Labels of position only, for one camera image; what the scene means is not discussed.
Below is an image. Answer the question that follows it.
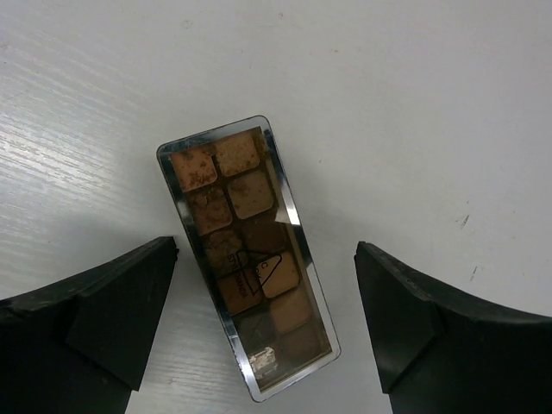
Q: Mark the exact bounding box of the long brown eyeshadow palette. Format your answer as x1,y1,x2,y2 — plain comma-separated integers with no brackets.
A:
156,116,341,402

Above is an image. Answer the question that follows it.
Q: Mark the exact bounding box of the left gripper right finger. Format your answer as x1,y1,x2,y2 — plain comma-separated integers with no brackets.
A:
354,242,551,413

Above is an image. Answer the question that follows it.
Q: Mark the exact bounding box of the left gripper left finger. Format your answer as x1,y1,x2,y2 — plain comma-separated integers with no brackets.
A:
1,236,179,413

